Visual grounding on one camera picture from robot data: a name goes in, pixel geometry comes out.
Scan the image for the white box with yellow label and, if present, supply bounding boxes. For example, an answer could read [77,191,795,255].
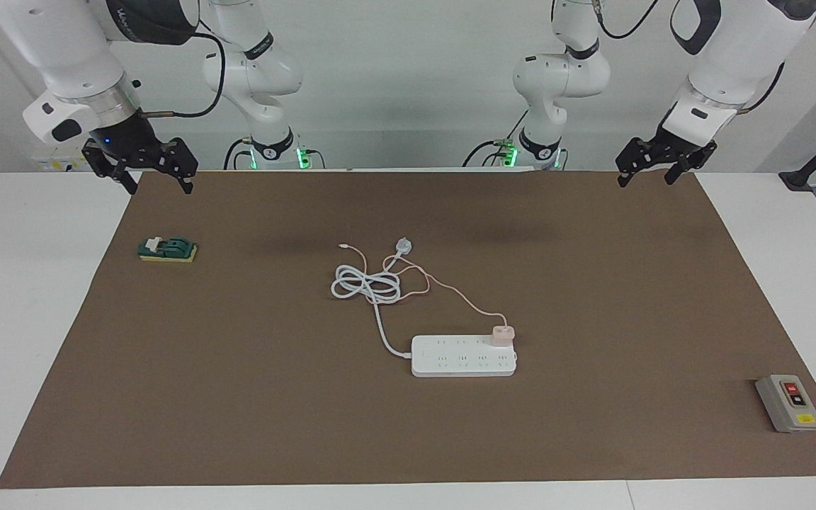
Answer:
[31,150,87,173]

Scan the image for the white power strip cord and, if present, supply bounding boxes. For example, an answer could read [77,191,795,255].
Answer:
[331,239,414,357]

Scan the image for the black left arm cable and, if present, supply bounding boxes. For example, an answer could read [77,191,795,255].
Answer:
[592,0,786,114]

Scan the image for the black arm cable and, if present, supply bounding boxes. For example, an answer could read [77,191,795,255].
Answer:
[592,0,786,114]
[135,32,228,119]

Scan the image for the black base cable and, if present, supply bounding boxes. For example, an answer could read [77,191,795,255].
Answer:
[460,138,516,169]
[222,137,254,171]

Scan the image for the white power strip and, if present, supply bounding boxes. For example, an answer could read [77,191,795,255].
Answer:
[411,334,517,378]

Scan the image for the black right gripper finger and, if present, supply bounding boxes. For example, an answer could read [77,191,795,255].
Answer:
[161,138,200,194]
[82,140,138,196]

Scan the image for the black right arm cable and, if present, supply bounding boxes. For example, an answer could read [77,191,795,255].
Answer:
[135,32,228,119]

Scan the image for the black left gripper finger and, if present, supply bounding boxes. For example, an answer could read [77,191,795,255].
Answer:
[616,138,654,188]
[665,142,718,186]

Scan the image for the green board on yellow sponge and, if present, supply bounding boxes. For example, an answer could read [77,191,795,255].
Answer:
[138,237,198,264]

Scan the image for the pink charging cable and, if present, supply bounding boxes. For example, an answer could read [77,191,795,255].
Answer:
[339,243,509,331]

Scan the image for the grey switch box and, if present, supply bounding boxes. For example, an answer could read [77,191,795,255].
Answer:
[755,374,816,434]

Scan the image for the brown table mat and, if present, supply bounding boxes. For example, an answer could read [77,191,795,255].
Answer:
[0,170,816,489]

